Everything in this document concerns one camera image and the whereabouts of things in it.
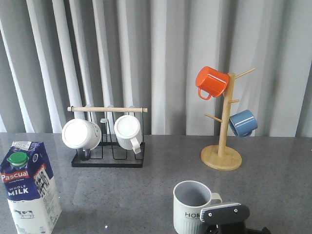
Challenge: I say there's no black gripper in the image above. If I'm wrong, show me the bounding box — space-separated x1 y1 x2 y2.
200 202 271 234

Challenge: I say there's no pale green HOME mug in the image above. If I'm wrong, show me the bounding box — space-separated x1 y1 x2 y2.
173 180 222 234

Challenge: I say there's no blue white Pascual milk carton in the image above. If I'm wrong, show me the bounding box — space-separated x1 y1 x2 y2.
0 141 61 234

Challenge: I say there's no wooden mug tree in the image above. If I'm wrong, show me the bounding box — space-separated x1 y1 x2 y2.
200 68 255 171

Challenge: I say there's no blue mug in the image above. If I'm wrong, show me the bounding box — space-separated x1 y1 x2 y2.
229 110 258 138

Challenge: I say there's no orange mug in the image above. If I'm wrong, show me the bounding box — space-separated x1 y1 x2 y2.
195 66 230 100

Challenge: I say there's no white ribbed mug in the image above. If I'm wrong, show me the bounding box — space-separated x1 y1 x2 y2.
114 115 143 154

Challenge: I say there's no white smiley mug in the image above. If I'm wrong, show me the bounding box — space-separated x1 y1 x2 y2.
62 119 102 161

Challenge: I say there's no grey white curtain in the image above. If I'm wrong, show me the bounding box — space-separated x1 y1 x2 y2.
0 0 312 137

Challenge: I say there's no black wire mug rack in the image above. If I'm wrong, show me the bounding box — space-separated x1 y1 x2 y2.
68 106 148 168

